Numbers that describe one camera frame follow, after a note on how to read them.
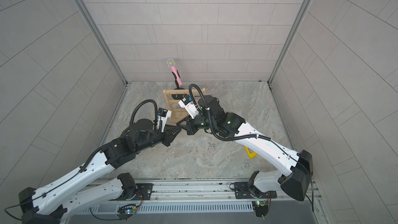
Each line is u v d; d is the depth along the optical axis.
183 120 0.60
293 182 0.37
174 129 0.65
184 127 0.62
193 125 0.57
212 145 0.86
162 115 0.58
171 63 0.91
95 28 0.87
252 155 0.82
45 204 0.38
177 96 1.14
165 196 0.71
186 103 0.57
